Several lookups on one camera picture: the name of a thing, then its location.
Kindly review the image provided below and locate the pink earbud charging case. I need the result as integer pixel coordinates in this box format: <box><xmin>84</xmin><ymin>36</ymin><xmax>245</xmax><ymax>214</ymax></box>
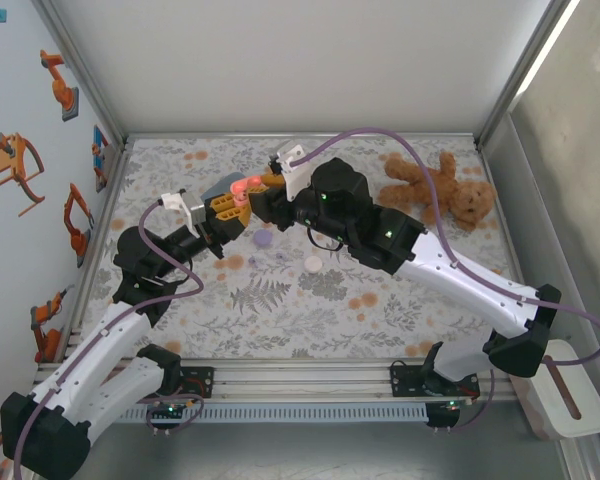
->
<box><xmin>229</xmin><ymin>175</ymin><xmax>254</xmax><ymax>209</ymax></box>

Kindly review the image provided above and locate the blue-grey glasses case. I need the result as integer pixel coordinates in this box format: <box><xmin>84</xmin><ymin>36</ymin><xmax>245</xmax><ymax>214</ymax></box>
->
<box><xmin>201</xmin><ymin>171</ymin><xmax>245</xmax><ymax>202</ymax></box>

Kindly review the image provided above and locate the brown teddy bear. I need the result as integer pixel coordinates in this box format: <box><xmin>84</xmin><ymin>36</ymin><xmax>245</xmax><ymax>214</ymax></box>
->
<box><xmin>377</xmin><ymin>150</ymin><xmax>499</xmax><ymax>232</ymax></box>

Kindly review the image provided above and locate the black controller board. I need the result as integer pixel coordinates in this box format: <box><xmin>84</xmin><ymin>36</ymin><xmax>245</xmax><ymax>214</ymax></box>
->
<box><xmin>426</xmin><ymin>399</ymin><xmax>469</xmax><ymax>429</ymax></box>
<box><xmin>146</xmin><ymin>401</ymin><xmax>197</xmax><ymax>424</ymax></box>

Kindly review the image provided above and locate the white tissue box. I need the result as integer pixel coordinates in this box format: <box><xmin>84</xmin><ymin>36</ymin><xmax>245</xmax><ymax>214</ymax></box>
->
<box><xmin>512</xmin><ymin>339</ymin><xmax>600</xmax><ymax>441</ymax></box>

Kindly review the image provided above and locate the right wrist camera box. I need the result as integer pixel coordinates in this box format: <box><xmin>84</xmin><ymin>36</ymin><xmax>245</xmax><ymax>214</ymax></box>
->
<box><xmin>273</xmin><ymin>143</ymin><xmax>312</xmax><ymax>202</ymax></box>

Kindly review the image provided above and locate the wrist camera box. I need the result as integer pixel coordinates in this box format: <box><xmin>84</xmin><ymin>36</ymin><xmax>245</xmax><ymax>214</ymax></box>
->
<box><xmin>160</xmin><ymin>191</ymin><xmax>207</xmax><ymax>237</ymax></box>
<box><xmin>273</xmin><ymin>143</ymin><xmax>312</xmax><ymax>202</ymax></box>

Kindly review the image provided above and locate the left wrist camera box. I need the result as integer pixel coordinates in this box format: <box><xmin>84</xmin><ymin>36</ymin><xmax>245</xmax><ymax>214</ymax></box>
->
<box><xmin>160</xmin><ymin>191</ymin><xmax>207</xmax><ymax>237</ymax></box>

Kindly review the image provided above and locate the aluminium table side rail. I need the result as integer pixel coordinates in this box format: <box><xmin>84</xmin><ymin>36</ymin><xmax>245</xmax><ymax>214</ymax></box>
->
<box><xmin>479</xmin><ymin>145</ymin><xmax>541</xmax><ymax>291</ymax></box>
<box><xmin>54</xmin><ymin>145</ymin><xmax>132</xmax><ymax>364</ymax></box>

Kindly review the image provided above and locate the long aluminium table edge rail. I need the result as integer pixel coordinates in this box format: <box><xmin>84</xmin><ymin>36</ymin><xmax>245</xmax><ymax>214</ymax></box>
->
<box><xmin>123</xmin><ymin>131</ymin><xmax>481</xmax><ymax>142</ymax></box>

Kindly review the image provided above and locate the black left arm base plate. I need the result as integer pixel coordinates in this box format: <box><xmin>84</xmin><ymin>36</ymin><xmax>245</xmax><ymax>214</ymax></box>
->
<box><xmin>174</xmin><ymin>366</ymin><xmax>215</xmax><ymax>400</ymax></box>

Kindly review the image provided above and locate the aluminium mounting rail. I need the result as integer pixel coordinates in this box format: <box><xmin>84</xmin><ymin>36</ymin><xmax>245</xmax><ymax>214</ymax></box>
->
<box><xmin>29</xmin><ymin>360</ymin><xmax>519</xmax><ymax>405</ymax></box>

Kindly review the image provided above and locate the aluminium frame post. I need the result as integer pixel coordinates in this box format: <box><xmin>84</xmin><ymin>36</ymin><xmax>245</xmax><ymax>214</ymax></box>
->
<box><xmin>32</xmin><ymin>0</ymin><xmax>131</xmax><ymax>151</ymax></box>
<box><xmin>474</xmin><ymin>0</ymin><xmax>589</xmax><ymax>151</ymax></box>

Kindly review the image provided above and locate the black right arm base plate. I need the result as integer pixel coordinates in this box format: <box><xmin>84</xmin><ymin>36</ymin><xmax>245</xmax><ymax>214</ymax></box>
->
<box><xmin>388</xmin><ymin>364</ymin><xmax>481</xmax><ymax>400</ymax></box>

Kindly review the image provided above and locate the white slotted cable duct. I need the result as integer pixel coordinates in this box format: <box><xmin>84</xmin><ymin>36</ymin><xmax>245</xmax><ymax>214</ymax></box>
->
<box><xmin>122</xmin><ymin>403</ymin><xmax>428</xmax><ymax>424</ymax></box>

